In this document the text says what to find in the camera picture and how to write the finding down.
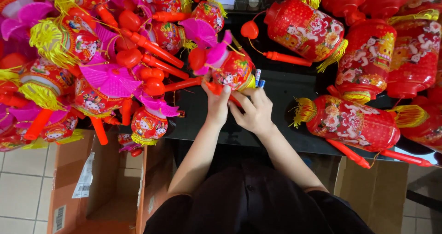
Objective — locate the heap of small red lanterns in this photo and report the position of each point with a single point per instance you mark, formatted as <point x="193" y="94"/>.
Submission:
<point x="86" y="61"/>

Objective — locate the group of large red lanterns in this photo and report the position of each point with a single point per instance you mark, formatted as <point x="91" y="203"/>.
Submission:
<point x="362" y="64"/>

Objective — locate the open cardboard box with labels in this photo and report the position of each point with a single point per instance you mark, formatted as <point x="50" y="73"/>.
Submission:
<point x="103" y="192"/>

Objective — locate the black furniture bar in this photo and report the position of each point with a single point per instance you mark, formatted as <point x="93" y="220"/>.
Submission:
<point x="424" y="197"/>

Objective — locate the person's left hand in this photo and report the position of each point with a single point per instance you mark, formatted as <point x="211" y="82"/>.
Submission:
<point x="216" y="108"/>

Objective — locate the blue white battery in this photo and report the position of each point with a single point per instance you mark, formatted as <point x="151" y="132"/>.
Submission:
<point x="257" y="75"/>
<point x="261" y="84"/>

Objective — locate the plain brown cardboard box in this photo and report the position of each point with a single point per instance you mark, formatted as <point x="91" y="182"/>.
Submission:
<point x="373" y="192"/>

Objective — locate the person's right hand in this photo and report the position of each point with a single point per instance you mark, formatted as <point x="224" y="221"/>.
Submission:
<point x="257" y="114"/>

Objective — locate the person's black clothing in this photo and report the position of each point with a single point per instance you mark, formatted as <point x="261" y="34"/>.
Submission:
<point x="255" y="203"/>

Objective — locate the red lantern toy pink fan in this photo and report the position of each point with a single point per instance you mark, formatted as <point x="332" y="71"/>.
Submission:
<point x="233" y="70"/>

